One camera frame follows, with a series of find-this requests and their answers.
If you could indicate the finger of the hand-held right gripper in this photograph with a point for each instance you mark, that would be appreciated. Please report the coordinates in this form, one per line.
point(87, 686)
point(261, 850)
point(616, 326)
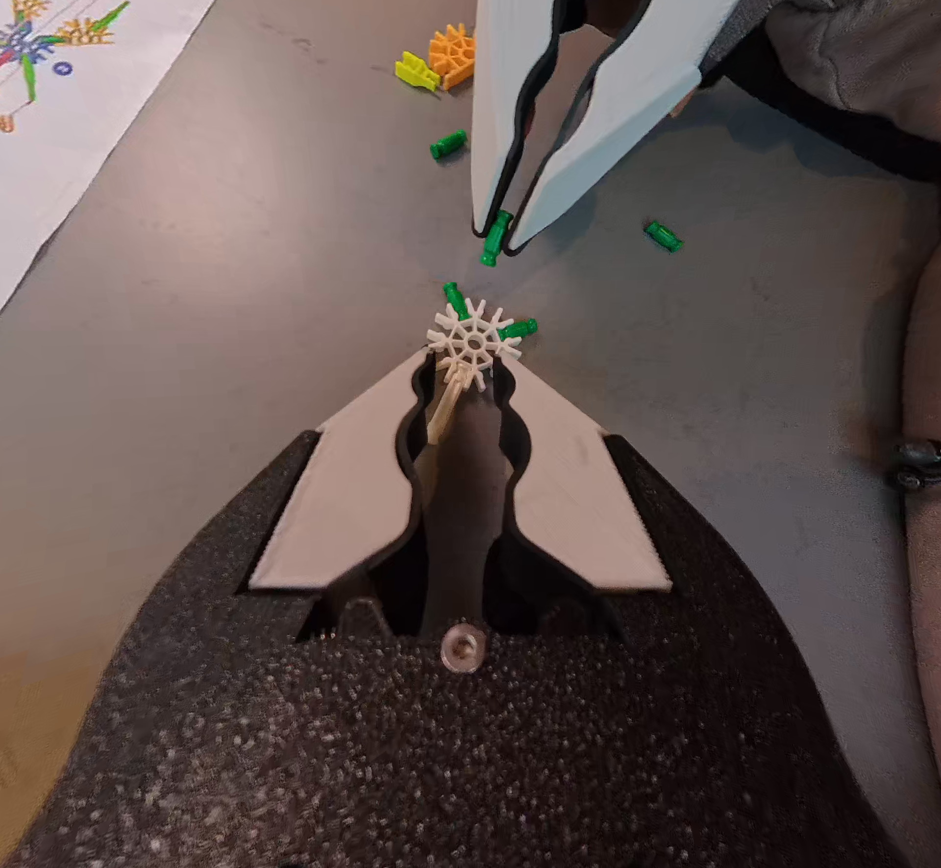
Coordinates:
point(676, 16)
point(514, 16)

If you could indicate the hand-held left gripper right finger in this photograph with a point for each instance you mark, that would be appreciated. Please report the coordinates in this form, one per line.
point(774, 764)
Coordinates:
point(588, 508)

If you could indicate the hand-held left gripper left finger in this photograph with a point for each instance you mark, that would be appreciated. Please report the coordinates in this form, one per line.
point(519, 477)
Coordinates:
point(338, 508)

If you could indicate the yellow half-round connector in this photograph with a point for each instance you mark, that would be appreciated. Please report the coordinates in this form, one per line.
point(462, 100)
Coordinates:
point(452, 56)

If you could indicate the yellow-green clip connector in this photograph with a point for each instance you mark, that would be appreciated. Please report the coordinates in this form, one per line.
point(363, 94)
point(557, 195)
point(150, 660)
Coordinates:
point(417, 71)

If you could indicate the white rod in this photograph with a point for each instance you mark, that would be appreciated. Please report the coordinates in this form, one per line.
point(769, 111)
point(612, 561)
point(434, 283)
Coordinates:
point(445, 409)

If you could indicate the small green rod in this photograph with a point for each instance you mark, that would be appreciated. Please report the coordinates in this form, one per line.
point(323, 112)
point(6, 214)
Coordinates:
point(496, 236)
point(453, 296)
point(518, 330)
point(448, 146)
point(664, 236)

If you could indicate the white snowflake connector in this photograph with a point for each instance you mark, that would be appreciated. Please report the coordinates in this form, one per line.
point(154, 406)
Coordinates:
point(450, 339)

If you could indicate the grey desk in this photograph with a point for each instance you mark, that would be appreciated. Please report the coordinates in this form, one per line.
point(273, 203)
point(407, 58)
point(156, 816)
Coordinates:
point(220, 258)

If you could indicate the folded paper instruction sheet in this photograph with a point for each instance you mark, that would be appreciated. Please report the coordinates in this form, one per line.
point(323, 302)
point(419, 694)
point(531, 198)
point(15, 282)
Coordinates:
point(110, 74)

